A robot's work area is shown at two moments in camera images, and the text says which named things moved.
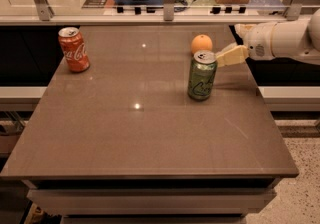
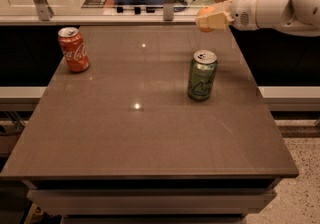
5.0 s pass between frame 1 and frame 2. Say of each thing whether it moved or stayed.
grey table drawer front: stayed
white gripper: moved
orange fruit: moved
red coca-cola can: stayed
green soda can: stayed
